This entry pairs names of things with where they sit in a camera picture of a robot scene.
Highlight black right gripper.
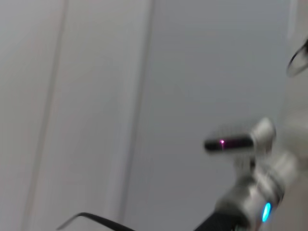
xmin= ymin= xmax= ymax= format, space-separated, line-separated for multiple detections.
xmin=192 ymin=211 xmax=246 ymax=231

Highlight black glasses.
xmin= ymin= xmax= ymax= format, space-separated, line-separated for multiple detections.
xmin=56 ymin=211 xmax=136 ymax=231

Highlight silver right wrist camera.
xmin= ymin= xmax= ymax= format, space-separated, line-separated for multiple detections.
xmin=204 ymin=117 xmax=277 ymax=156

